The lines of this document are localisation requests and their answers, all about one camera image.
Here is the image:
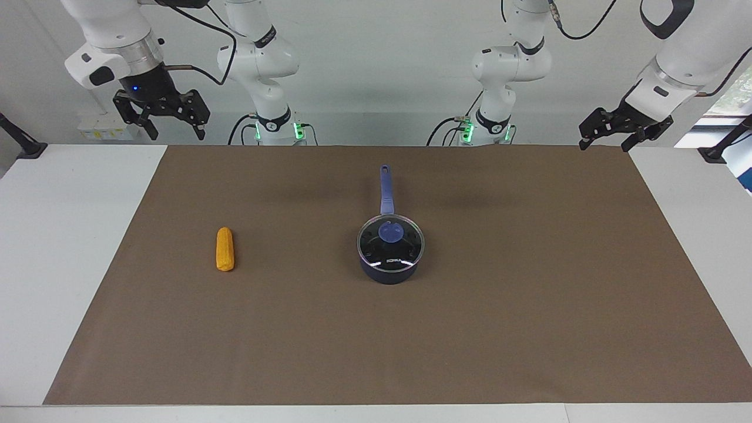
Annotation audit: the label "black clamp stand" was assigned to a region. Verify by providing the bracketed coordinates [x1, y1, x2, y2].
[697, 115, 752, 165]
[0, 112, 48, 160]

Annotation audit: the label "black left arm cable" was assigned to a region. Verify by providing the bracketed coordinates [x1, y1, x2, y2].
[499, 0, 752, 98]

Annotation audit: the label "brown table mat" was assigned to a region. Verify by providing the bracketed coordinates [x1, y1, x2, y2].
[43, 145, 752, 406]

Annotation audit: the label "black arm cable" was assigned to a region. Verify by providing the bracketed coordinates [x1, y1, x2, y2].
[499, 0, 752, 98]
[154, 0, 237, 86]

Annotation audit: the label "blue panel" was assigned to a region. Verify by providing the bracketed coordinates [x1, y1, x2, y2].
[727, 141, 752, 194]

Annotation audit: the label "dark pot with blue handle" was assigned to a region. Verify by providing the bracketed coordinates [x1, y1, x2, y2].
[357, 164, 425, 286]

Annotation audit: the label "white wall socket box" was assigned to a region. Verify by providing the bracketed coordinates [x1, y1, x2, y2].
[78, 115, 133, 142]

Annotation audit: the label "glass lid with blue knob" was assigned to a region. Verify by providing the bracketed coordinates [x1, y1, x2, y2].
[357, 214, 425, 273]

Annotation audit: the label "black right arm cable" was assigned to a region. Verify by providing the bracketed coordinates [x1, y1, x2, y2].
[154, 0, 237, 86]

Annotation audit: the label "bright window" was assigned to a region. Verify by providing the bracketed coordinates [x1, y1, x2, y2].
[674, 50, 752, 149]

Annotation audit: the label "black base cables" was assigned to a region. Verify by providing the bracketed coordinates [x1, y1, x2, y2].
[227, 113, 319, 146]
[427, 91, 516, 146]

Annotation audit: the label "black left base cables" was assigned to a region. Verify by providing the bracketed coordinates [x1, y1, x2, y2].
[427, 91, 516, 146]

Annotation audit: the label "yellow corn cob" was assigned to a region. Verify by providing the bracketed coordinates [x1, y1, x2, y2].
[216, 227, 235, 273]

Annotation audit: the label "black right base cables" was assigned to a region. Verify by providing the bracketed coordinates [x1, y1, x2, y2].
[227, 113, 319, 146]

